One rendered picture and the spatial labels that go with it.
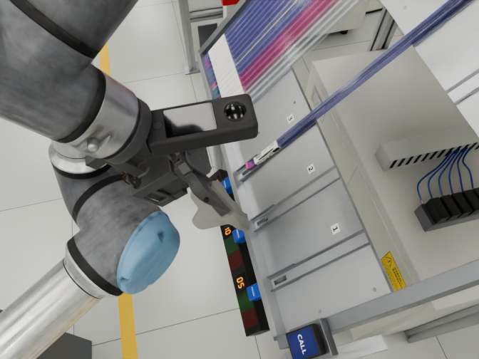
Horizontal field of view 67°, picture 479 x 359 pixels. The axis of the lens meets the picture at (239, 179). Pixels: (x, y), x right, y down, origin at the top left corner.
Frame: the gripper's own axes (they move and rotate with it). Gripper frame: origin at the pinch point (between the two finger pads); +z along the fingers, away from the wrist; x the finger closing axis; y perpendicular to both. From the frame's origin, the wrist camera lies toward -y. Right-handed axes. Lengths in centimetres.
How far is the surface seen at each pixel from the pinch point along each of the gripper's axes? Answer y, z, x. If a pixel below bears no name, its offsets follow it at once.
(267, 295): 7.9, 15.1, 12.9
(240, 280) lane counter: 14.7, 19.9, 7.4
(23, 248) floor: 112, 35, -41
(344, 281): -5.3, 13.5, 15.3
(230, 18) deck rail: -3.1, 12.8, -47.1
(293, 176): -3.5, 13.9, -4.0
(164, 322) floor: 71, 61, -2
